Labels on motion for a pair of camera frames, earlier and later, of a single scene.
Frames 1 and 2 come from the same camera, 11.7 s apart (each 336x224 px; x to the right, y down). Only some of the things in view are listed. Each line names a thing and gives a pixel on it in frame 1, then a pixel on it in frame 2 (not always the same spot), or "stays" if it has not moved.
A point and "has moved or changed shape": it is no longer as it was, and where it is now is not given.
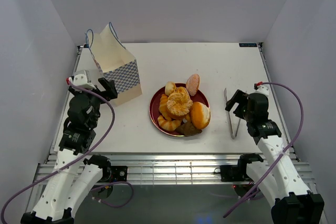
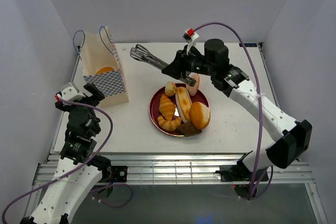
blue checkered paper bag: [114, 62] has moved or changed shape
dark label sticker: [248, 44] stays
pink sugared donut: [192, 84] stays
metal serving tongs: [233, 137] -> [139, 53]
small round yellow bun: [170, 86] stays
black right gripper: [239, 97] -> [180, 64]
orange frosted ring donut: [179, 103] -> [105, 69]
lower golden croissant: [169, 125] stays
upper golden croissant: [163, 108] stays
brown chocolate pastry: [187, 129] stays
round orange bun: [200, 115] stays
